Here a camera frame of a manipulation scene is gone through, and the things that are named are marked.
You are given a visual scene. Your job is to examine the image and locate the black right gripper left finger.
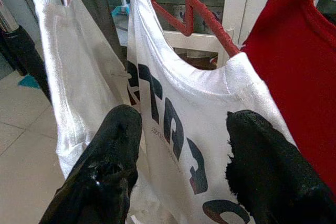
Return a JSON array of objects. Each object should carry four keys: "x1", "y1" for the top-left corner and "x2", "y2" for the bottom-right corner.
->
[{"x1": 39, "y1": 104, "x2": 143, "y2": 224}]

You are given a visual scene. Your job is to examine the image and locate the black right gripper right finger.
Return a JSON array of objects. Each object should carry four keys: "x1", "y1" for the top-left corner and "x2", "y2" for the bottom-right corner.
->
[{"x1": 224, "y1": 110, "x2": 336, "y2": 224}]

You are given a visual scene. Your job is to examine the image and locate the red t-shirt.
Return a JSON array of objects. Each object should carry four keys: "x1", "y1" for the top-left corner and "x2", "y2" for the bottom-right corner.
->
[{"x1": 241, "y1": 0, "x2": 336, "y2": 196}]

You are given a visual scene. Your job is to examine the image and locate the white t-shirt black print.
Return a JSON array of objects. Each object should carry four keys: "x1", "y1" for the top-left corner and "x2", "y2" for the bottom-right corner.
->
[{"x1": 125, "y1": 0, "x2": 297, "y2": 224}]

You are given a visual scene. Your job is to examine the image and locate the white t-shirt colourful print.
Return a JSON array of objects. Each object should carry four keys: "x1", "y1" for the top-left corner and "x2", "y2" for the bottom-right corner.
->
[{"x1": 33, "y1": 0, "x2": 142, "y2": 180}]

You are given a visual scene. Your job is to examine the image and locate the teal floor mat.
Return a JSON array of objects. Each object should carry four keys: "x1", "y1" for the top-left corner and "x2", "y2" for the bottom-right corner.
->
[{"x1": 17, "y1": 74, "x2": 41, "y2": 90}]

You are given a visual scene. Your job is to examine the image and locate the chrome and black clothes rack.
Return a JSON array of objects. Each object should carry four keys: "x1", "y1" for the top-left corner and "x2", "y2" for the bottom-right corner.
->
[{"x1": 0, "y1": 0, "x2": 52, "y2": 103}]

